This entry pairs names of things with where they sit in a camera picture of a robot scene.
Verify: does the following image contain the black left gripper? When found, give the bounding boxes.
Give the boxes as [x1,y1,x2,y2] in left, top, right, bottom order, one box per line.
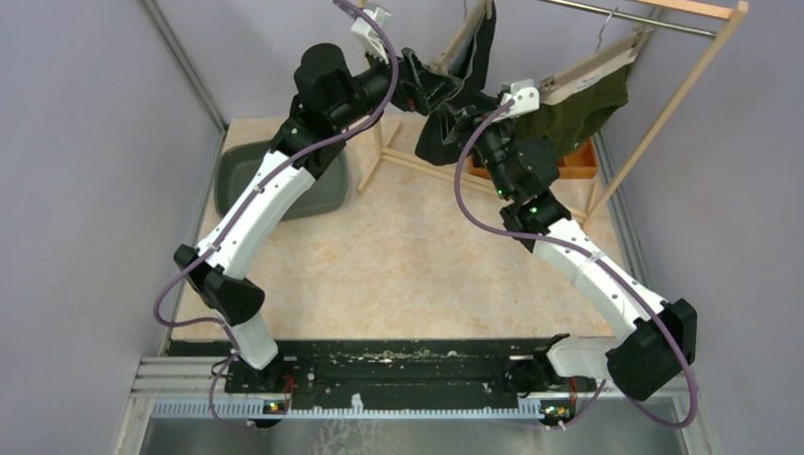
[329,36,462,130]

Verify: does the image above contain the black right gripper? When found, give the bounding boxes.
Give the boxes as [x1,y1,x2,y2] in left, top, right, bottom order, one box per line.
[439,92,518,201]

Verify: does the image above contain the black striped garment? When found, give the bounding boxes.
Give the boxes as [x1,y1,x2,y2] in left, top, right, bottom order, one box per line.
[414,0,503,168]

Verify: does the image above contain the beige clip hanger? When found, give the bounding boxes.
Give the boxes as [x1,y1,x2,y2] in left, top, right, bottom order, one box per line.
[432,1,498,84]
[538,26,654,105]

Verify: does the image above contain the green underwear with cream waistband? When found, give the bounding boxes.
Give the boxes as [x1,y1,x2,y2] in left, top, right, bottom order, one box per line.
[515,49,637,157]

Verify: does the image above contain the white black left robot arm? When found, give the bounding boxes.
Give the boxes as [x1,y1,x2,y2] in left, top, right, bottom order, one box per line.
[174,43,461,392]

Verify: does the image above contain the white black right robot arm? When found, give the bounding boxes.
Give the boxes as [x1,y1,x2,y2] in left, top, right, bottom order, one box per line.
[444,103,698,402]

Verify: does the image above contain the orange wooden compartment tray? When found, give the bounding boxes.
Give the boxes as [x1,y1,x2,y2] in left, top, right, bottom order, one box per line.
[466,139,598,180]

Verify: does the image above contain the grey-green plastic tub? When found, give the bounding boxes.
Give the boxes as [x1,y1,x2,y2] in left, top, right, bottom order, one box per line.
[213,140,349,221]

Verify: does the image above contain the light wooden clothes rack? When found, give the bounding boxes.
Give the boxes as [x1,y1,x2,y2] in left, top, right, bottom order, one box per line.
[356,0,755,224]

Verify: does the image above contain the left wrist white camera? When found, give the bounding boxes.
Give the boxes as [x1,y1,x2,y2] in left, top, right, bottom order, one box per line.
[350,3,392,64]

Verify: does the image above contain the wrist white camera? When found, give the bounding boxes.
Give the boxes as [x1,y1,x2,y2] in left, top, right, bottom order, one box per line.
[499,79,540,119]
[350,3,392,64]

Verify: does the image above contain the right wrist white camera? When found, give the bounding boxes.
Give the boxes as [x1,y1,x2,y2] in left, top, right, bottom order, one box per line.
[499,79,540,119]

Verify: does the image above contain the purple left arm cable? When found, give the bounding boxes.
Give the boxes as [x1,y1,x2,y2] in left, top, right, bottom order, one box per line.
[152,0,401,432]

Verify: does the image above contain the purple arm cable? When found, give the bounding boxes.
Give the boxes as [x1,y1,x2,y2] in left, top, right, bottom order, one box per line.
[152,0,401,432]
[453,97,700,430]

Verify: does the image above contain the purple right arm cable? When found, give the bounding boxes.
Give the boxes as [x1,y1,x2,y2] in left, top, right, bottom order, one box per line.
[453,97,700,430]

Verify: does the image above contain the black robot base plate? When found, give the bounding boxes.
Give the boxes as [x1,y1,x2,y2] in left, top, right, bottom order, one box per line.
[168,336,600,418]

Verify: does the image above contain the aluminium front rail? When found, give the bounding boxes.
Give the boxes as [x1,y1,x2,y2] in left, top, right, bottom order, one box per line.
[128,353,700,421]

